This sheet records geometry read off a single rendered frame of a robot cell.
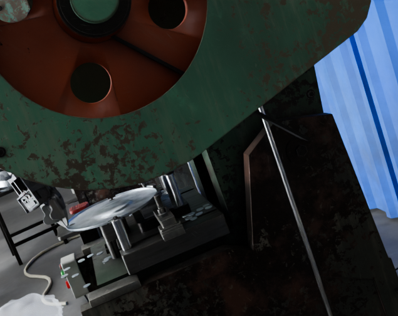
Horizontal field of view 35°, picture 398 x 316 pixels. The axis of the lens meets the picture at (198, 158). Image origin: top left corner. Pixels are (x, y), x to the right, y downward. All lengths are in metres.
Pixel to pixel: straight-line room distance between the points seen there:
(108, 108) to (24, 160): 0.23
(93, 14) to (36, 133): 0.28
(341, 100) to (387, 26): 0.71
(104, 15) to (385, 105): 1.73
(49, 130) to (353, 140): 2.11
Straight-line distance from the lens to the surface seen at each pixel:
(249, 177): 1.71
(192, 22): 1.51
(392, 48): 2.62
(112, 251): 1.90
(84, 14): 1.35
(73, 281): 2.19
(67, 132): 1.41
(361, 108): 3.04
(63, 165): 1.42
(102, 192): 3.47
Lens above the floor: 1.22
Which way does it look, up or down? 12 degrees down
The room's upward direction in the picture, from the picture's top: 20 degrees counter-clockwise
